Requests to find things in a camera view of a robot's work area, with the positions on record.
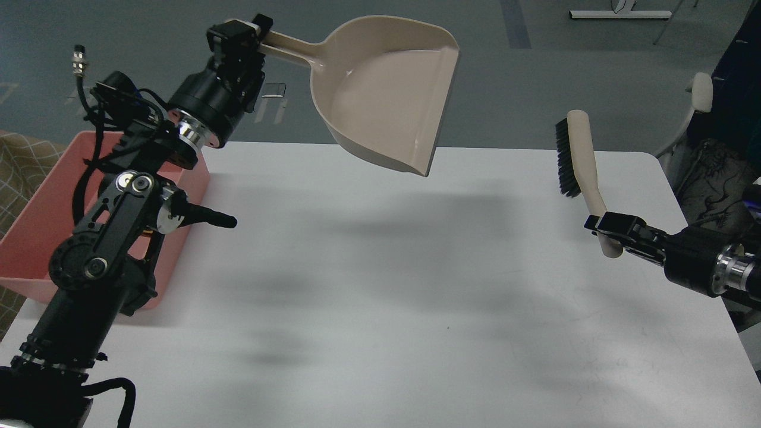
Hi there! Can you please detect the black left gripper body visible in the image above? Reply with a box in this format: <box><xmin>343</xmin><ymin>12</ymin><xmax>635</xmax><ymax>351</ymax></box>
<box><xmin>169</xmin><ymin>56</ymin><xmax>265</xmax><ymax>148</ymax></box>

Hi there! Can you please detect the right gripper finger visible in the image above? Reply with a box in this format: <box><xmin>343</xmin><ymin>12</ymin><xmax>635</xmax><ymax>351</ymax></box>
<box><xmin>598</xmin><ymin>235</ymin><xmax>665</xmax><ymax>265</ymax></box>
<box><xmin>584</xmin><ymin>212</ymin><xmax>668</xmax><ymax>250</ymax></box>

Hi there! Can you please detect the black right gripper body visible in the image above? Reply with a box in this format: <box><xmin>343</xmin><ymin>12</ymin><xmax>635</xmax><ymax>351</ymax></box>
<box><xmin>663</xmin><ymin>229</ymin><xmax>738</xmax><ymax>297</ymax></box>

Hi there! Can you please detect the beige hand brush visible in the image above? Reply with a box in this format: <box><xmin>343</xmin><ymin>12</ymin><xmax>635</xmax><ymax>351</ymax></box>
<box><xmin>555</xmin><ymin>110</ymin><xmax>624</xmax><ymax>259</ymax></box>

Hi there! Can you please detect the beige plastic dustpan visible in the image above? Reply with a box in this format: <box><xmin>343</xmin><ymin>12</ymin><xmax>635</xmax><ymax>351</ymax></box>
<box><xmin>259</xmin><ymin>15</ymin><xmax>460</xmax><ymax>177</ymax></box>

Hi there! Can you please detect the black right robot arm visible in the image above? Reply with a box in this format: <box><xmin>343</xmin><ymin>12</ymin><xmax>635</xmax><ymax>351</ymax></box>
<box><xmin>584</xmin><ymin>181</ymin><xmax>760</xmax><ymax>303</ymax></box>

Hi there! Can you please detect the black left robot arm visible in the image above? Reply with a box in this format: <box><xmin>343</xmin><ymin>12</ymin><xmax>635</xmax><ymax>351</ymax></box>
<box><xmin>2</xmin><ymin>14</ymin><xmax>273</xmax><ymax>427</ymax></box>

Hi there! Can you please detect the pink plastic bin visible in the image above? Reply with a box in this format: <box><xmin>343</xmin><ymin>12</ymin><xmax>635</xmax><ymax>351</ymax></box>
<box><xmin>1</xmin><ymin>131</ymin><xmax>211</xmax><ymax>310</ymax></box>

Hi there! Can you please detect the white chair armrest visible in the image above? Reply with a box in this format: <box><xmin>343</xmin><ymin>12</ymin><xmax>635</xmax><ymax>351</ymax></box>
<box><xmin>654</xmin><ymin>71</ymin><xmax>714</xmax><ymax>178</ymax></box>

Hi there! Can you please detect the beige patterned cloth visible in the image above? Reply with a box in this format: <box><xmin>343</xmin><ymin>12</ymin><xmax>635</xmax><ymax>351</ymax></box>
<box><xmin>0</xmin><ymin>128</ymin><xmax>67</xmax><ymax>342</ymax></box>

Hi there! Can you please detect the white table leg base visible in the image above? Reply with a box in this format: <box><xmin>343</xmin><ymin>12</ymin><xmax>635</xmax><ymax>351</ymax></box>
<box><xmin>568</xmin><ymin>1</ymin><xmax>674</xmax><ymax>21</ymax></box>

